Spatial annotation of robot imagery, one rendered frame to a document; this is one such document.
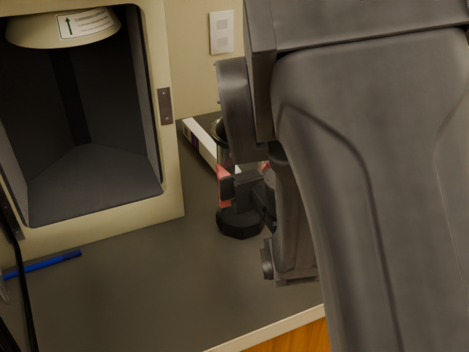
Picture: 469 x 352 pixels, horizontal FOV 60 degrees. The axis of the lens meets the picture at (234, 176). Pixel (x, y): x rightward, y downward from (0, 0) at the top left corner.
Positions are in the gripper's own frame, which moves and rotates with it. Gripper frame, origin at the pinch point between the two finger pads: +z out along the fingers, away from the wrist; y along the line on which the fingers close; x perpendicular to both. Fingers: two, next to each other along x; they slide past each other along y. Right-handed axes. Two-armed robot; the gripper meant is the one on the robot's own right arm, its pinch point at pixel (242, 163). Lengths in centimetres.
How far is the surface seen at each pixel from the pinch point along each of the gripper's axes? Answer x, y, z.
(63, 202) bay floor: 7.7, 32.1, 11.2
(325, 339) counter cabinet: 34.1, -10.2, -20.4
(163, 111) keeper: -9.9, 11.9, 6.6
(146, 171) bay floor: 7.7, 15.3, 14.8
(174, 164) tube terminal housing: 1.6, 11.1, 6.6
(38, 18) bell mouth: -26.1, 27.4, 10.3
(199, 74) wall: 5, -9, 50
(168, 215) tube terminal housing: 13.9, 13.5, 6.6
